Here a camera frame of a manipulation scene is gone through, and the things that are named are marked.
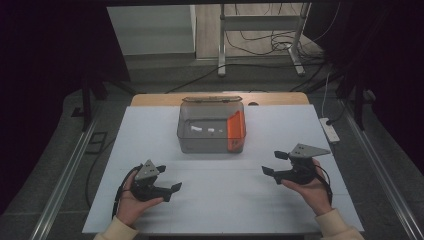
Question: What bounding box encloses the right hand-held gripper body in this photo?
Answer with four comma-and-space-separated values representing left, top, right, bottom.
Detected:
274, 143, 332, 186

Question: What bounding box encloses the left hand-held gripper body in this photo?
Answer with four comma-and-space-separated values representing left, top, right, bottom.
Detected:
129, 159, 173, 203

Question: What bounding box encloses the orange phone case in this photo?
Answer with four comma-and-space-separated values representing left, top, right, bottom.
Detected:
226, 109, 247, 152

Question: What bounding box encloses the grey translucent storage box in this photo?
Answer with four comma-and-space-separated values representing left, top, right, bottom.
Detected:
176, 95, 248, 155

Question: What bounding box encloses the person's right hand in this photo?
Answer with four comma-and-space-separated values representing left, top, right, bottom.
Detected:
280, 157, 334, 217

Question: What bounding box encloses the person's left hand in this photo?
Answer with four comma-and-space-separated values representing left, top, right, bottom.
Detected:
115, 174, 165, 230

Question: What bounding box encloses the white board mat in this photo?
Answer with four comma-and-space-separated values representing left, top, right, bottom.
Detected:
81, 104, 365, 235

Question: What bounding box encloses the white power strip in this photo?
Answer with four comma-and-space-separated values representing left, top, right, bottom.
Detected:
318, 117, 341, 145

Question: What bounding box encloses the wooden table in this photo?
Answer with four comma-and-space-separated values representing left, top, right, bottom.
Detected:
129, 91, 311, 108

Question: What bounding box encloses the black stand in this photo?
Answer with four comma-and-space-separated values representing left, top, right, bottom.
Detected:
70, 70, 138, 133
335, 75, 368, 132

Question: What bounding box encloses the white metal stand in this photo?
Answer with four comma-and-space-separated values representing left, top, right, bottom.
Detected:
217, 2, 312, 78

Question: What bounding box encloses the dark curtain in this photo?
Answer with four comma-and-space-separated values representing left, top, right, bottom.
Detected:
303, 0, 424, 165
0, 0, 132, 215

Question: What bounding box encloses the white cabinet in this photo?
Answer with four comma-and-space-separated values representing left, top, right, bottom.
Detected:
106, 4, 197, 57

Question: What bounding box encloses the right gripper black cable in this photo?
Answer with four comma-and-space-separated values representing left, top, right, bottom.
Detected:
312, 164, 334, 207

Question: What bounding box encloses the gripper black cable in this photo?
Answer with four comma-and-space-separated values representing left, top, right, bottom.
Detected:
312, 164, 334, 207
111, 163, 144, 220

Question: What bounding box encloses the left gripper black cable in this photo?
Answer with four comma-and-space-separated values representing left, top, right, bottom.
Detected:
111, 163, 144, 220

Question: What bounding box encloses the thin black floor cable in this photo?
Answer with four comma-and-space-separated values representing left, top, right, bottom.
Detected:
84, 137, 117, 210

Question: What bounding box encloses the black floor frame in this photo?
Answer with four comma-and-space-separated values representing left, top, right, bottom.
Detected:
84, 131, 109, 155

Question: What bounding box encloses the thin white cable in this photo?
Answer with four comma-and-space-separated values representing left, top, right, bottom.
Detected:
321, 70, 332, 119

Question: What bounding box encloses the aluminium floor rail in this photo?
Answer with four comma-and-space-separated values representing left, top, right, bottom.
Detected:
29, 118, 98, 240
339, 99, 424, 240

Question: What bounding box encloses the long black floor cable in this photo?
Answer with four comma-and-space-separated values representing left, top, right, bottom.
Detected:
164, 62, 327, 95

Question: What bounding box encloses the tangle of black cables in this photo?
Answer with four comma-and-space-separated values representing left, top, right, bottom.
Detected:
224, 2, 343, 58

